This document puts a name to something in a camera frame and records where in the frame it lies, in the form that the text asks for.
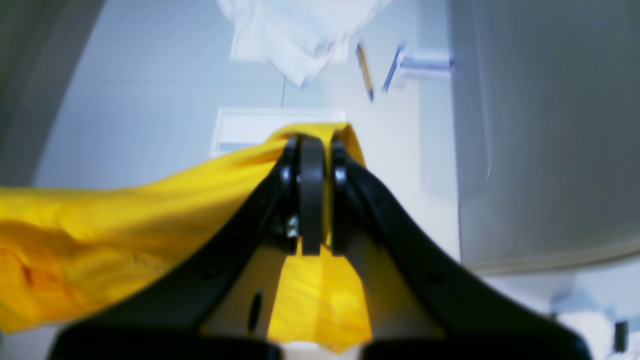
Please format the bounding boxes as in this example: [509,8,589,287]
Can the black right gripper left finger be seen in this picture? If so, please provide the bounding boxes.
[48,135,326,360]

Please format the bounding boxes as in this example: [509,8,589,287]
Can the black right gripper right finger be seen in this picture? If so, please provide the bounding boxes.
[330,137,592,360]

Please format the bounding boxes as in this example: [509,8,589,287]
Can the yellow t-shirt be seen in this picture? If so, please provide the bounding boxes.
[0,122,372,353]

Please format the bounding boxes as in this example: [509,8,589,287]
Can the blue pen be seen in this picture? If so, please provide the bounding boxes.
[381,43,406,94]

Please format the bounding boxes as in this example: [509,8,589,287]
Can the yellow pencil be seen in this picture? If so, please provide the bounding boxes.
[356,43,374,103]

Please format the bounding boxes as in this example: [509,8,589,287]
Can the white crumpled paper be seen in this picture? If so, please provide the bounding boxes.
[217,0,389,87]

